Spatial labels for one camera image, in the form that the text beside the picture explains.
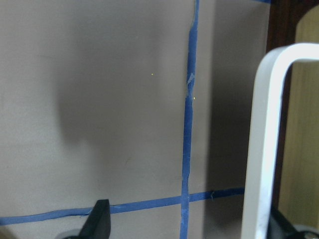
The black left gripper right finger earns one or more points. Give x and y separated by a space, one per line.
279 227

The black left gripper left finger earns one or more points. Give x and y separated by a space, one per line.
98 224

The wooden drawer with white handle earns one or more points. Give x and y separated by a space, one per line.
266 110

